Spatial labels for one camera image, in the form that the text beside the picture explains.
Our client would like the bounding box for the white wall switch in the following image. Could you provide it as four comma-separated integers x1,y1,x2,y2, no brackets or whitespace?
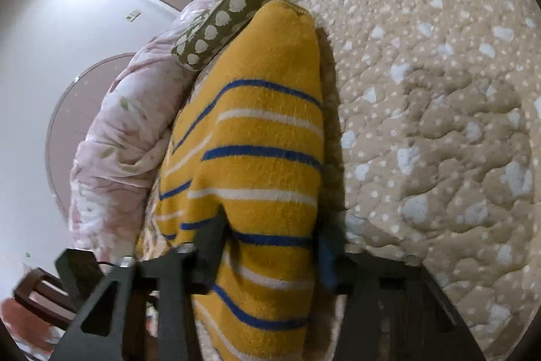
126,10,141,22

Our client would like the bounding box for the pink round headboard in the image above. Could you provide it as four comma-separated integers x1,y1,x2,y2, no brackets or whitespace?
45,53,133,218

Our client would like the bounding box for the colourful geometric patterned blanket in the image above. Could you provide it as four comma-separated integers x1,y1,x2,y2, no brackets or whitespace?
135,179,170,261

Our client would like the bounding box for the mustard striped knit sweater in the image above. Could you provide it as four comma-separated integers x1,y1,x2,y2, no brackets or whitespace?
154,0,324,360

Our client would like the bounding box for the dark wooden chair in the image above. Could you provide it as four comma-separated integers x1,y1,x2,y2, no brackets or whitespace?
13,268,77,331

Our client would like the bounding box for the beige white-dotted bedspread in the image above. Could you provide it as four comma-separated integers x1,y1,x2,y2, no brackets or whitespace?
292,0,540,360

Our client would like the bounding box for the pink floral duvet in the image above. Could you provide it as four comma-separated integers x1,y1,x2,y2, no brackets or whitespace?
68,0,219,262

